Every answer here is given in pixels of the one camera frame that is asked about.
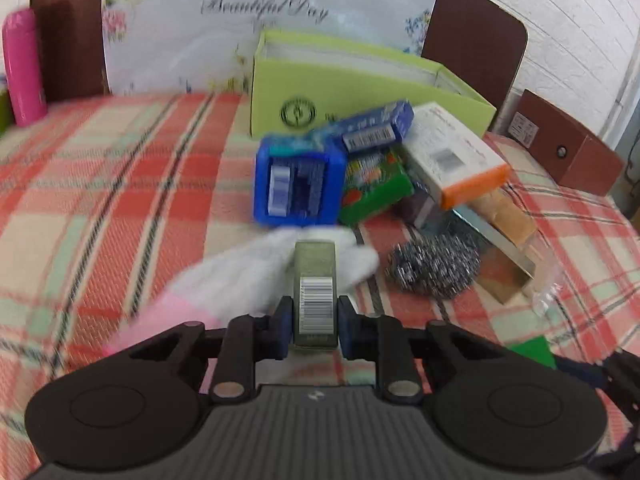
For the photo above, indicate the tan cardboard box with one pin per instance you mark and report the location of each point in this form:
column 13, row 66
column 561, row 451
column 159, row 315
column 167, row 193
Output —
column 510, row 220

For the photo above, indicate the floral plastic bag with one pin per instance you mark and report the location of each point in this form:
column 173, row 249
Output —
column 200, row 50

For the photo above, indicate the dark purple box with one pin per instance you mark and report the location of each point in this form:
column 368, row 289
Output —
column 417, row 205

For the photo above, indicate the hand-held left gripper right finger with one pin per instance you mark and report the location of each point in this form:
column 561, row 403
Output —
column 347, row 328

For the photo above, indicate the slim grey-green cardboard box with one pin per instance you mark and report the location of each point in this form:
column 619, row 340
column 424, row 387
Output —
column 315, row 270

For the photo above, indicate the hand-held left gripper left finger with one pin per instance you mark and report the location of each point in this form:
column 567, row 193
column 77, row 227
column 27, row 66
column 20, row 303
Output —
column 283, row 326

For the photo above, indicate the green card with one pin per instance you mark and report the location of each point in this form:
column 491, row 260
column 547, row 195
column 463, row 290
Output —
column 532, row 350

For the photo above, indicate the brown cardboard box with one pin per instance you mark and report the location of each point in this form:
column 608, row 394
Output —
column 580, row 160

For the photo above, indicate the white glove pink cuff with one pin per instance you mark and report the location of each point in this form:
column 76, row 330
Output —
column 240, row 275

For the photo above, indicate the green container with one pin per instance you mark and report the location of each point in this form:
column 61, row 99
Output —
column 4, row 110

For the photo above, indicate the plaid cloth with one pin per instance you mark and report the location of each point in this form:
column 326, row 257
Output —
column 125, row 160

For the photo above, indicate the long blue carton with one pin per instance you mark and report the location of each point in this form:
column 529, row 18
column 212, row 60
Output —
column 372, row 127

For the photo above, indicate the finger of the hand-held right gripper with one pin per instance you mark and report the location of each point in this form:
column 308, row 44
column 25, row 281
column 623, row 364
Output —
column 616, row 366

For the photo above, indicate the light green cardboard box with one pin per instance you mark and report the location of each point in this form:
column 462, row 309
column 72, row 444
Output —
column 300, row 85

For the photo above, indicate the brown wooden headboard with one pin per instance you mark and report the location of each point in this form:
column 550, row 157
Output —
column 475, row 50

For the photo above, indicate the white and orange box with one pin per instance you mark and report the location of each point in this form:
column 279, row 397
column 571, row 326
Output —
column 450, row 145

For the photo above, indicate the green scouring pad packet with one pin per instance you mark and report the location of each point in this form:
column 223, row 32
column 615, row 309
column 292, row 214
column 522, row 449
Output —
column 380, row 195

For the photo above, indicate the blue plastic box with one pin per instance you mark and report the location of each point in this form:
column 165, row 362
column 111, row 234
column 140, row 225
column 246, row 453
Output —
column 332, row 175

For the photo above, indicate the steel wool scourer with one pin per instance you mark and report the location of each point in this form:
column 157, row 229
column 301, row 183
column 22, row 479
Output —
column 432, row 265

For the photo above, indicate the clear plastic wrap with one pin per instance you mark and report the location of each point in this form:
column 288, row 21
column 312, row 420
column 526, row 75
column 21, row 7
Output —
column 547, row 302

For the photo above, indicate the pink bottle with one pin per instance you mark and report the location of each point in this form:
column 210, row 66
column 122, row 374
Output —
column 22, row 70

